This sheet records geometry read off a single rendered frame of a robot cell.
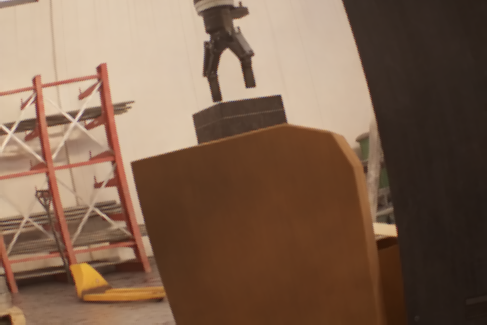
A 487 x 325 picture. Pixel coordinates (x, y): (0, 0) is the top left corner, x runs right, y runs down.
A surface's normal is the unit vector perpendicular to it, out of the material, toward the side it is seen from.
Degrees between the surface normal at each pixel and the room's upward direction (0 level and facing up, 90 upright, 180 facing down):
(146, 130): 90
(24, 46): 90
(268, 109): 90
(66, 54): 90
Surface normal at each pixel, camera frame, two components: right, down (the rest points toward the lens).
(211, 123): -0.79, 0.14
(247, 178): -0.20, -0.03
